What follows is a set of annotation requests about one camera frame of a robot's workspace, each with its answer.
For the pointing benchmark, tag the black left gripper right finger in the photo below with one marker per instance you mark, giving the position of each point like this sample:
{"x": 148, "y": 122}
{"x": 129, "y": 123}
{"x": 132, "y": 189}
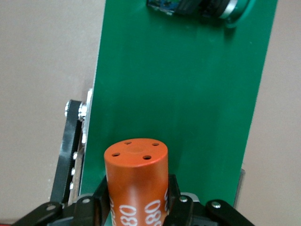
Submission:
{"x": 188, "y": 214}

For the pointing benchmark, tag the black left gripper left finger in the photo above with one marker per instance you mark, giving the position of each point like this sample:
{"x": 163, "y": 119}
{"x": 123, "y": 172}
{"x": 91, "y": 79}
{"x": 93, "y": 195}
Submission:
{"x": 82, "y": 212}

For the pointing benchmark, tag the green conveyor belt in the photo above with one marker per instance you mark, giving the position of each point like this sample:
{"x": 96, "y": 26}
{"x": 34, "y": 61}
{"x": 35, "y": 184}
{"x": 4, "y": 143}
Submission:
{"x": 176, "y": 82}

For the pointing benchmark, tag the green push button switch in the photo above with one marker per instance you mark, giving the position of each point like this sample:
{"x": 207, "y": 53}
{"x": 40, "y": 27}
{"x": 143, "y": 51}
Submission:
{"x": 188, "y": 7}

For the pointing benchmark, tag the orange 4680 cylinder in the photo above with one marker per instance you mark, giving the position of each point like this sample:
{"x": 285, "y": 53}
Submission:
{"x": 136, "y": 176}

